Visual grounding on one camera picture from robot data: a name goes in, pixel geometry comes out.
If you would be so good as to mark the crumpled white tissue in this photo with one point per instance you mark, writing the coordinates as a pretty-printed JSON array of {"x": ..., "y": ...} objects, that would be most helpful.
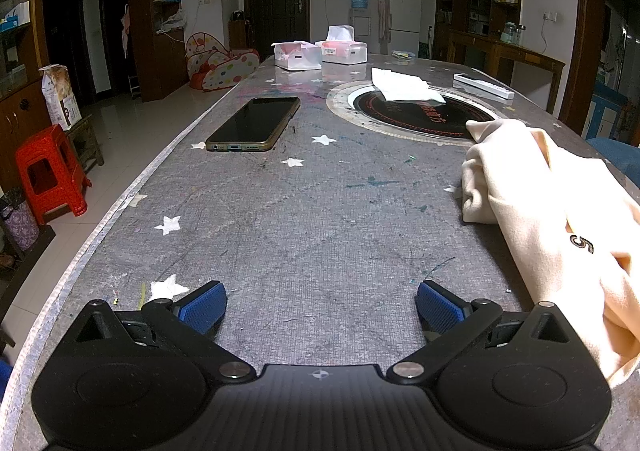
[{"x": 400, "y": 83}]

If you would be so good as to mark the black smartphone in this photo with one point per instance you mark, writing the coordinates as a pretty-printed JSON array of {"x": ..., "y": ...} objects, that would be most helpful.
[{"x": 252, "y": 123}]

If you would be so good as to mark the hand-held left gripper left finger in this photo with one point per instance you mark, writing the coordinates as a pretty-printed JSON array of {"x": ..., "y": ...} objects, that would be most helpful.
[{"x": 202, "y": 307}]

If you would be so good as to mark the wooden side table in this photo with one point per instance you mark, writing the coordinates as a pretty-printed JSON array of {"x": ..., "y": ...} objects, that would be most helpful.
[{"x": 505, "y": 53}]

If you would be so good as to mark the white power strip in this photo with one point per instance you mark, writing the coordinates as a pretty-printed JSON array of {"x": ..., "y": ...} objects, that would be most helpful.
[{"x": 482, "y": 86}]

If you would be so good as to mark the white water dispenser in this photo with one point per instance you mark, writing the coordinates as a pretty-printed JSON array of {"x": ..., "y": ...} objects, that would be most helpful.
[{"x": 359, "y": 23}]

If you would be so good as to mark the cream printed shirt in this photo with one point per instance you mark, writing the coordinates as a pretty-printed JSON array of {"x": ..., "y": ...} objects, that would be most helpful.
[{"x": 540, "y": 211}]

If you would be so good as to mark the wooden cabinet with boxes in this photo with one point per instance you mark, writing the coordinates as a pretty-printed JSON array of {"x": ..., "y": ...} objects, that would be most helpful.
[{"x": 20, "y": 121}]

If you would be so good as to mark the white refrigerator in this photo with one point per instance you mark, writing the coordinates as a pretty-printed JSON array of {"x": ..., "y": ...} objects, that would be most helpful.
[{"x": 401, "y": 16}]

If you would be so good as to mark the red plastic stool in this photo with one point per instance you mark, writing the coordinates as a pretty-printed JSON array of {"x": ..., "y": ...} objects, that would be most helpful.
[{"x": 50, "y": 151}]

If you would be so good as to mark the dark wooden shelf unit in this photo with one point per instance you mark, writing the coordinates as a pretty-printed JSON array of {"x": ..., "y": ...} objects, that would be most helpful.
[{"x": 160, "y": 56}]

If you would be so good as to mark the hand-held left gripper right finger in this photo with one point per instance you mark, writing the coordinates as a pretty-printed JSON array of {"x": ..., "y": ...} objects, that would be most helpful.
[{"x": 440, "y": 307}]

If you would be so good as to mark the pink hanging apron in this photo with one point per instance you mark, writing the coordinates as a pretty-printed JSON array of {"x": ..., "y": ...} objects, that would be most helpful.
[{"x": 125, "y": 31}]

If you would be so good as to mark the blue chair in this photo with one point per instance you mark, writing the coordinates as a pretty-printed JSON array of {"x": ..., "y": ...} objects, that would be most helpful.
[{"x": 617, "y": 153}]

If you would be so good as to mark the printed paper sack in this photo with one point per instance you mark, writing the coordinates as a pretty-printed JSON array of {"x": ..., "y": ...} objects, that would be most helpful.
[{"x": 62, "y": 96}]

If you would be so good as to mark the polka dot play tent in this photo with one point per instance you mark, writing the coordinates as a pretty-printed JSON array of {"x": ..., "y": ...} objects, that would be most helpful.
[{"x": 225, "y": 66}]

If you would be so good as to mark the round built-in induction cooktop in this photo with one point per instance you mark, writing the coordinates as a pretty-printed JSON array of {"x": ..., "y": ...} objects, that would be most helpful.
[{"x": 400, "y": 117}]

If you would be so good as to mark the glass kettle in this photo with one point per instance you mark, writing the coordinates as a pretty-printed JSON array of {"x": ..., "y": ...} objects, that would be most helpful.
[{"x": 510, "y": 34}]

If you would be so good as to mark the patterned trash bin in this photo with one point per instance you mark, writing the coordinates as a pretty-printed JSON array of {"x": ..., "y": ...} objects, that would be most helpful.
[{"x": 20, "y": 223}]

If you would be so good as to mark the small wooden stool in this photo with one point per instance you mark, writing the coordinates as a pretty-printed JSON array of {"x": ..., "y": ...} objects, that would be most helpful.
[{"x": 87, "y": 141}]

